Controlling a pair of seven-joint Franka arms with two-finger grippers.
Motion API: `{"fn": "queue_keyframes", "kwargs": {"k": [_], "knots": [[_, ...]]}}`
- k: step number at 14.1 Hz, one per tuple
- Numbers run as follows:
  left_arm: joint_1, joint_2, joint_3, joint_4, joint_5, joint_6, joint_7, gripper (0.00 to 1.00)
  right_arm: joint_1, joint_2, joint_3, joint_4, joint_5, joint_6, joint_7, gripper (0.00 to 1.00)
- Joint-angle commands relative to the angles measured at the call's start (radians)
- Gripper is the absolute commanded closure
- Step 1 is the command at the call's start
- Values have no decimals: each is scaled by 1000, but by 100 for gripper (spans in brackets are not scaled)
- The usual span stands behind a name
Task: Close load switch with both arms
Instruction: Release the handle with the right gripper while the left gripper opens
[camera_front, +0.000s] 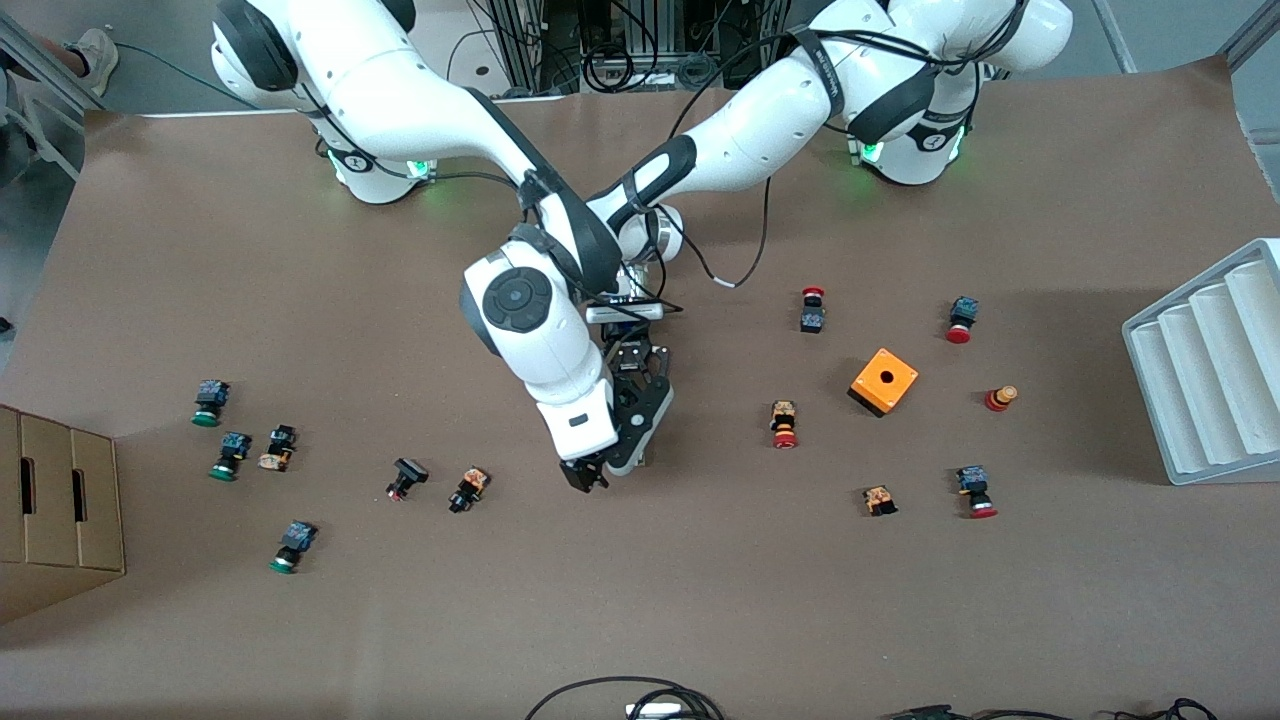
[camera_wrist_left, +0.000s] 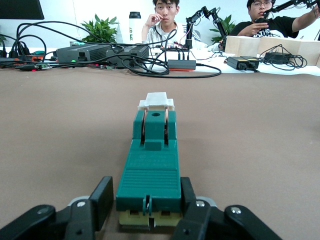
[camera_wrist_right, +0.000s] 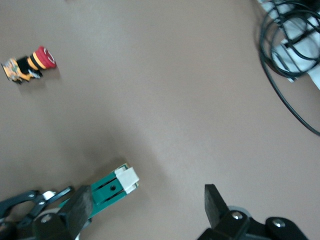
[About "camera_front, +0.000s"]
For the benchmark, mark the red push button orange block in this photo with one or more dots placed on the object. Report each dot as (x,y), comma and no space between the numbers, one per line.
(783,422)

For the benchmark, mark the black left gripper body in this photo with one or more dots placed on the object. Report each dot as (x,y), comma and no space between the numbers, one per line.
(632,357)

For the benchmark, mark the red push button black block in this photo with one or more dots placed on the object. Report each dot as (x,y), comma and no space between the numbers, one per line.
(812,315)

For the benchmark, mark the grey white slotted tray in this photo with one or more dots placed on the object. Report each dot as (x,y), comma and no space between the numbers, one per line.
(1205,370)

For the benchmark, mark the brown cardboard box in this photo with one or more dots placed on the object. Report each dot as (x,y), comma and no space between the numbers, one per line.
(60,520)

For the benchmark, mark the orange black contact block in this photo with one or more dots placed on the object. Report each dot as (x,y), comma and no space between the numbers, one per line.
(879,499)

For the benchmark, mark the white plug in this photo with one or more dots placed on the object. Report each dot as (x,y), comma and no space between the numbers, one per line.
(655,711)

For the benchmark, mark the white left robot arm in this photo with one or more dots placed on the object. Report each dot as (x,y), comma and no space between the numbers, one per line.
(760,130)

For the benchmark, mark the red push button blue block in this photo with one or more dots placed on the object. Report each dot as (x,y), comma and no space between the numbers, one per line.
(973,485)
(963,315)

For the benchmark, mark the aluminium frame post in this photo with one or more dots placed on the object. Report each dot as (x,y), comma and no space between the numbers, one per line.
(1252,30)

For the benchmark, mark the green mushroom push button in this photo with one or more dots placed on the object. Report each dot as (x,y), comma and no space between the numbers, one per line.
(210,398)
(235,445)
(298,537)

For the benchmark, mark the black selector switch orange block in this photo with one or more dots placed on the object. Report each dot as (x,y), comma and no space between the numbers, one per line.
(278,447)
(468,489)

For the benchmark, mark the grey sneaker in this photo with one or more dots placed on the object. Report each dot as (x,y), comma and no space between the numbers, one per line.
(95,55)

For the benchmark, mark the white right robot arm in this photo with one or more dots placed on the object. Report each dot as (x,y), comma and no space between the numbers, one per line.
(420,100)

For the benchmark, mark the orange button enclosure box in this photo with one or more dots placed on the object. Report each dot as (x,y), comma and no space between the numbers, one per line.
(885,385)

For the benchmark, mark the black flat-head switch red base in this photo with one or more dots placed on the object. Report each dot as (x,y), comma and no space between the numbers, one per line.
(407,473)

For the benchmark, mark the red yellow emergency stop head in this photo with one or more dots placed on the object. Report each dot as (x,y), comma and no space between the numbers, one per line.
(1000,398)

